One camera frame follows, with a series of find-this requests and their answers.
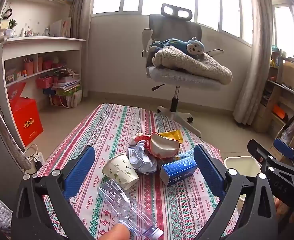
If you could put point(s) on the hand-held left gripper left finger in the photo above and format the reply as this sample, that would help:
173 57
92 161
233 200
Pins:
79 172

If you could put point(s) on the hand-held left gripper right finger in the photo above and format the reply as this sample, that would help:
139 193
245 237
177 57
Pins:
209 172

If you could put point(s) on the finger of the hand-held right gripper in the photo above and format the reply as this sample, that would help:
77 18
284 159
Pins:
283 148
258 151

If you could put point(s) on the white trash bin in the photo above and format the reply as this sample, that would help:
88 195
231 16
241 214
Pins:
241 165

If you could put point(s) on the blue toothpaste box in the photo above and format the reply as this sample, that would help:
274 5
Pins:
178 170

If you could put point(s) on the white leaf-print paper cup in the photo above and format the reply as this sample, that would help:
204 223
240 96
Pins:
119 171

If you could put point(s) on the yellow snack wrapper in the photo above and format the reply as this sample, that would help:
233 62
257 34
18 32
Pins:
173 135

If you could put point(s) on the clear plastic bottle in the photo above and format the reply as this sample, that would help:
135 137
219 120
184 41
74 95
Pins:
122 205

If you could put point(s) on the red white snack bag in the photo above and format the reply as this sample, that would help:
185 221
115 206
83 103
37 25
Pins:
162 146

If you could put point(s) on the small blue white carton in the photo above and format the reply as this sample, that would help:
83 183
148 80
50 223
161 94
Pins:
132 153

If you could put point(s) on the white blue paper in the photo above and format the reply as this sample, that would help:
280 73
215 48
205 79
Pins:
142 158

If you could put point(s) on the white wrapper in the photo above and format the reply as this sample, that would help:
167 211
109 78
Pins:
139 139

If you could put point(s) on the person's right hand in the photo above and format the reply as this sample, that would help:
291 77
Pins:
279 206

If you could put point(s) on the person's left hand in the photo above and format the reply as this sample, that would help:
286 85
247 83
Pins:
117 233

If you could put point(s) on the clear plastic bag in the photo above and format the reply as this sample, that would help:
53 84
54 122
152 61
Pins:
293 126

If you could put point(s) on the orange box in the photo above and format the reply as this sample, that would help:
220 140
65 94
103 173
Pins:
278 111

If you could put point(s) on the black power adapter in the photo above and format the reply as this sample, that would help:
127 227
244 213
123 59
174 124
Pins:
39 164

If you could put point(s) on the white power strip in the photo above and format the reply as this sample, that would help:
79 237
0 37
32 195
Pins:
40 157

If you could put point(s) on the wooden shelf unit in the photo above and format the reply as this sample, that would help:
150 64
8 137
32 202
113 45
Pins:
274 100

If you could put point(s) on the striped patterned tablecloth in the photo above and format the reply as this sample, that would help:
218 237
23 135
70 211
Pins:
107 127

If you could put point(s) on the red gift box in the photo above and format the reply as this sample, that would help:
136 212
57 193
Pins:
27 122

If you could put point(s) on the white fabric bag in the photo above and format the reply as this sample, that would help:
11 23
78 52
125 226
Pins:
77 98

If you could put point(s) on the green box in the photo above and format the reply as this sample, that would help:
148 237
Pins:
69 91

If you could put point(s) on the beige curtain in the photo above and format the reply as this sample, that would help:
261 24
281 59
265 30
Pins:
256 67
83 7

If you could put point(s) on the stack of papers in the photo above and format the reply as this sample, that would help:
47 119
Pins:
67 82

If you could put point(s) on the large pink basket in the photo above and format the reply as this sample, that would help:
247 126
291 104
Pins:
44 82

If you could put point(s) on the grey office chair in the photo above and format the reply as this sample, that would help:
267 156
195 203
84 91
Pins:
176 78

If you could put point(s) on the beige fleece blanket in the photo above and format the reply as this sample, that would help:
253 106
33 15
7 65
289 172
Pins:
199 67

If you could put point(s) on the small pink basket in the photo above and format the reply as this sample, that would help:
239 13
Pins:
47 65

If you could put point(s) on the side window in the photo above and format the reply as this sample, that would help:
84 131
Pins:
289 35

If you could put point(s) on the pink pen holder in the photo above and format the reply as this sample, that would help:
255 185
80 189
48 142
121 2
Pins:
29 67

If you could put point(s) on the blue monkey plush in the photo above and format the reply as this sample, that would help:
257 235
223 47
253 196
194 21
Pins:
194 47

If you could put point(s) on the white bookshelf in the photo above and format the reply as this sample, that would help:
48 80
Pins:
49 42

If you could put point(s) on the standing cards and papers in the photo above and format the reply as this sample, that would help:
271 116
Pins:
60 27

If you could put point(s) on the white figurine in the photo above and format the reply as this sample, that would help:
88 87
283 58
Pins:
23 32

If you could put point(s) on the small potted plant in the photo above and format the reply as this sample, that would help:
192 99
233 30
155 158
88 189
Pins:
12 26

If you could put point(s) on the dark-haired doll figure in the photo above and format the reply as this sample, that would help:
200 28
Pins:
7 13

